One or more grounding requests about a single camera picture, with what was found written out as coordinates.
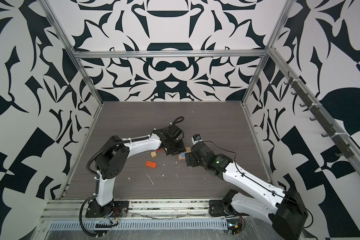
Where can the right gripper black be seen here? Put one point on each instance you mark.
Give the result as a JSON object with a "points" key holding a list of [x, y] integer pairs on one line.
{"points": [[193, 162]]}

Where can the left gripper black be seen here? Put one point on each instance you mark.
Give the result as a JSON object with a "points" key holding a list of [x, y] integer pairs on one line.
{"points": [[182, 150]]}

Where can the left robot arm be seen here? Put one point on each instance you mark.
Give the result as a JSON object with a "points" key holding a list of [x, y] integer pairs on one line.
{"points": [[110, 160]]}

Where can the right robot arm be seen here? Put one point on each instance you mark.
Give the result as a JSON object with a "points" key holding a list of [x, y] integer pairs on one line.
{"points": [[284, 210]]}

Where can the orange wood block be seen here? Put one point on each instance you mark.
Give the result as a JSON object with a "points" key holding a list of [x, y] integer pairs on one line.
{"points": [[151, 164]]}

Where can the green circuit board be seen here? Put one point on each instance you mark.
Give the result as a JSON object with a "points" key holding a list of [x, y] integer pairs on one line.
{"points": [[235, 226]]}

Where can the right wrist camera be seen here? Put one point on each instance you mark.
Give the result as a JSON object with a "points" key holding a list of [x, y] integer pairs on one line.
{"points": [[196, 138]]}

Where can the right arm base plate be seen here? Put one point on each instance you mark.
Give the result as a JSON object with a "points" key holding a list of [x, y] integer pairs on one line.
{"points": [[223, 208]]}

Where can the white slotted cable duct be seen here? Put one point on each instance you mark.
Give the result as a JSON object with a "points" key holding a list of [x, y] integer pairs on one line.
{"points": [[174, 224]]}

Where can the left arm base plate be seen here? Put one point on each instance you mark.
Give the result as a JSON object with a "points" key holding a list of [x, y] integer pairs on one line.
{"points": [[113, 209]]}

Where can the aluminium frame crossbar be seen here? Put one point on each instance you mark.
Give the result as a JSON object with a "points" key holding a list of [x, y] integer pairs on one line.
{"points": [[168, 54]]}

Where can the aluminium front rail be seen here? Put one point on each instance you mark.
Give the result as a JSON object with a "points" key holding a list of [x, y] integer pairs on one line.
{"points": [[151, 209]]}

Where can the wall hook rack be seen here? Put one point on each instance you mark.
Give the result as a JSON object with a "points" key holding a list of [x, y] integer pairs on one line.
{"points": [[321, 115]]}

